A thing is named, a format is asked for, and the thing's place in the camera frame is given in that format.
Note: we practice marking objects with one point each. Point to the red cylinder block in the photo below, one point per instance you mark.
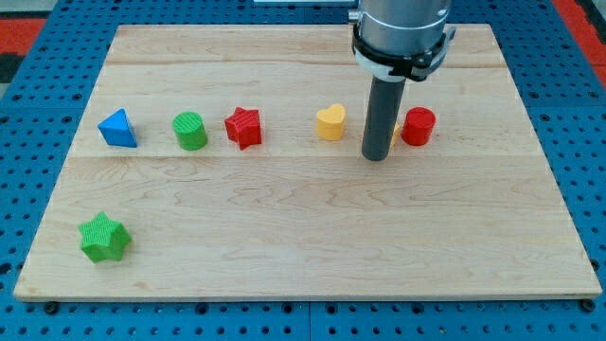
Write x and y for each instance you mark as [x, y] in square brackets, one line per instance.
[418, 125]

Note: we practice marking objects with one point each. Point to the red star block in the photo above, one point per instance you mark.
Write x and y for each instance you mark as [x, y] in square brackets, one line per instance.
[243, 127]

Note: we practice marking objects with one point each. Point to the wooden board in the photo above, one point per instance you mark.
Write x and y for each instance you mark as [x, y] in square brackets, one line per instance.
[475, 214]

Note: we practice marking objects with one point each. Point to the green cylinder block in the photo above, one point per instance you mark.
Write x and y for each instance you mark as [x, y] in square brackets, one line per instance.
[189, 130]

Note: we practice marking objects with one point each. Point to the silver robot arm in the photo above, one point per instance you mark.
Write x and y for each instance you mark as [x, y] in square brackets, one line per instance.
[396, 40]

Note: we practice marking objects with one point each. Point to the yellow block behind rod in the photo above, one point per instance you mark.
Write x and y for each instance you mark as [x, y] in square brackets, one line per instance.
[395, 135]

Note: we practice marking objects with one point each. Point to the yellow heart block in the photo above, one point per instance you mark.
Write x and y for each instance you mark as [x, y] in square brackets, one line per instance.
[330, 122]

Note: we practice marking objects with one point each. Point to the green star block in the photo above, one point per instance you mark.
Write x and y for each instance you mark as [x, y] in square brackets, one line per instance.
[103, 238]

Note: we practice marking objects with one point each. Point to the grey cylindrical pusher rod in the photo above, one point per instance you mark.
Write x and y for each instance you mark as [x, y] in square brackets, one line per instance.
[381, 116]

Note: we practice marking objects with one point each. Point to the blue triangle block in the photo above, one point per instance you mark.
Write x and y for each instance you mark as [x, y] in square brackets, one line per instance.
[117, 130]

